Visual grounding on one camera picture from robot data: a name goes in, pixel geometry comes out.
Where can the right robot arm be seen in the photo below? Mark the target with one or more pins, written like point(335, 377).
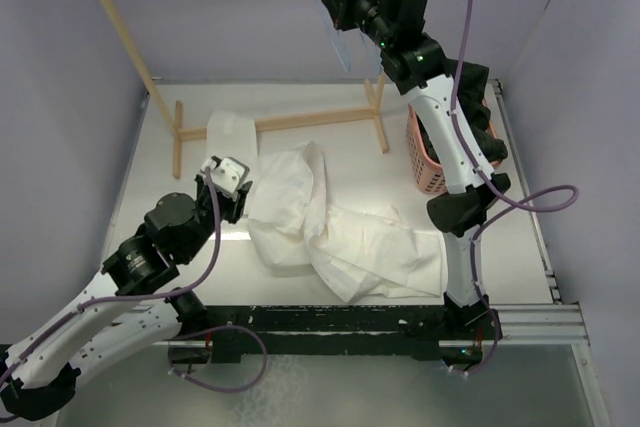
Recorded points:
point(416, 64)

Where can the black striped shirt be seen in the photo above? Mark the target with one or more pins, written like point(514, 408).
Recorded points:
point(472, 101)

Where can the white shirt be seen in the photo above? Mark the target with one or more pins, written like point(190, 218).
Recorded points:
point(292, 223)

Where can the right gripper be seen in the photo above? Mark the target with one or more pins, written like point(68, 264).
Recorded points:
point(338, 1)

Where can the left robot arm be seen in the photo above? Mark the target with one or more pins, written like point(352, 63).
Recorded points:
point(125, 306)

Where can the pink laundry basket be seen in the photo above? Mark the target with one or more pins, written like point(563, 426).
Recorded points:
point(427, 171)

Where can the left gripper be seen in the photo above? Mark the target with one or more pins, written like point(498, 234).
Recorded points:
point(236, 207)

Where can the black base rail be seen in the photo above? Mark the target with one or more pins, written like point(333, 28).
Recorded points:
point(420, 332)

